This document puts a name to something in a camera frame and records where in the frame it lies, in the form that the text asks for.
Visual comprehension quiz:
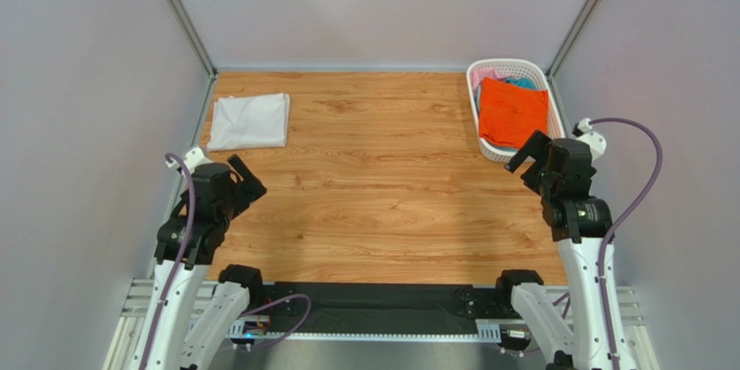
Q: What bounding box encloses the orange t-shirt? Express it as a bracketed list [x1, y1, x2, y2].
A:
[478, 78, 550, 149]

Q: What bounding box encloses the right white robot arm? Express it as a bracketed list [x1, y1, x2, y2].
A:
[500, 130, 638, 369]

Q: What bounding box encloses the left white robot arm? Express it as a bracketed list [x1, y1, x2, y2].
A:
[128, 149, 267, 369]

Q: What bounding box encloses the teal t-shirt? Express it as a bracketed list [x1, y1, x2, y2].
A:
[479, 137, 518, 154]

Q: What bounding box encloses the blue t-shirt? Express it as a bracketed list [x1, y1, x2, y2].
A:
[504, 77, 538, 90]

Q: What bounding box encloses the folded white t-shirt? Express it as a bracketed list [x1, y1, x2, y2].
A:
[206, 93, 291, 152]

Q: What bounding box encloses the white plastic laundry basket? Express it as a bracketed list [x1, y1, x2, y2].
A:
[466, 58, 566, 163]

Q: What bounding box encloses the pink t-shirt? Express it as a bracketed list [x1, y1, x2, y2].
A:
[469, 68, 505, 91]

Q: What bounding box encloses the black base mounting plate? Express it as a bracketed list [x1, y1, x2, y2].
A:
[259, 282, 519, 335]

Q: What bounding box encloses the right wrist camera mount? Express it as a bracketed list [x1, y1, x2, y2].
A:
[572, 117, 607, 162]

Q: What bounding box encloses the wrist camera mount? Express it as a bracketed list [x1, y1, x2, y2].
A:
[165, 146, 213, 172]
[572, 117, 607, 162]

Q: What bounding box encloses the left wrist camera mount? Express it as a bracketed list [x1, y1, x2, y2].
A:
[165, 146, 213, 172]

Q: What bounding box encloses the aluminium frame rail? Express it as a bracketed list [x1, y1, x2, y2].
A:
[103, 279, 660, 369]

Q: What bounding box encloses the right aluminium corner post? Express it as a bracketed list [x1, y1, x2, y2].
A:
[546, 0, 602, 80]

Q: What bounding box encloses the aluminium corner post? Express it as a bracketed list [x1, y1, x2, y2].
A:
[166, 0, 218, 80]
[546, 0, 602, 80]

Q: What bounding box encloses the left aluminium corner post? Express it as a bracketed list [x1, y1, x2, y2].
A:
[166, 0, 218, 80]

